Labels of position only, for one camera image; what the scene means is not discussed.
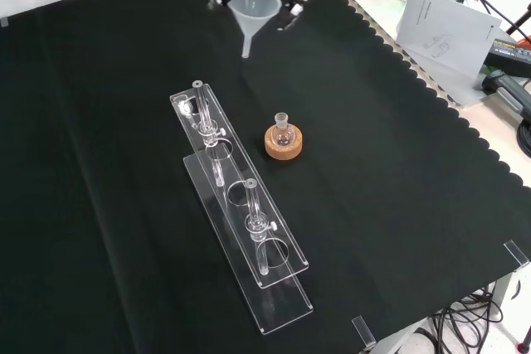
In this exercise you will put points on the translucent plastic funnel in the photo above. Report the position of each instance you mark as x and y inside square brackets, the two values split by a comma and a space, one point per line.
[254, 8]

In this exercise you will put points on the clear weighing funnel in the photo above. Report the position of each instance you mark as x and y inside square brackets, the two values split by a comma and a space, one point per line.
[184, 106]

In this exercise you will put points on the clear round-bottom flask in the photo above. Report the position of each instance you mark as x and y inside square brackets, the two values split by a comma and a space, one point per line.
[284, 136]

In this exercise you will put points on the clear acrylic funnel stand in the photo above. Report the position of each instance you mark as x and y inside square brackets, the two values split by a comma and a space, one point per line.
[249, 271]

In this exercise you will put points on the black cloth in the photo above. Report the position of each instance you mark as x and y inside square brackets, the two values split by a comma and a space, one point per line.
[373, 171]

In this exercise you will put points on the black tripod leg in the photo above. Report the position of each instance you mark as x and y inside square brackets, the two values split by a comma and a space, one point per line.
[519, 20]

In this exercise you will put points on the black power adapter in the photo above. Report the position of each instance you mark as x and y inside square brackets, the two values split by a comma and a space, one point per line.
[510, 53]

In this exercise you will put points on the grey black clamp tool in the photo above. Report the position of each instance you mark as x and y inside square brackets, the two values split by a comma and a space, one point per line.
[508, 90]

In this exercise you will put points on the grey tape piece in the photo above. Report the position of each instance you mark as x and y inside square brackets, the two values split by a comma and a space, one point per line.
[3, 22]

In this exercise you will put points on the grey table leg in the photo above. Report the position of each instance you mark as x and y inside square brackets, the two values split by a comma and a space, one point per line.
[504, 294]

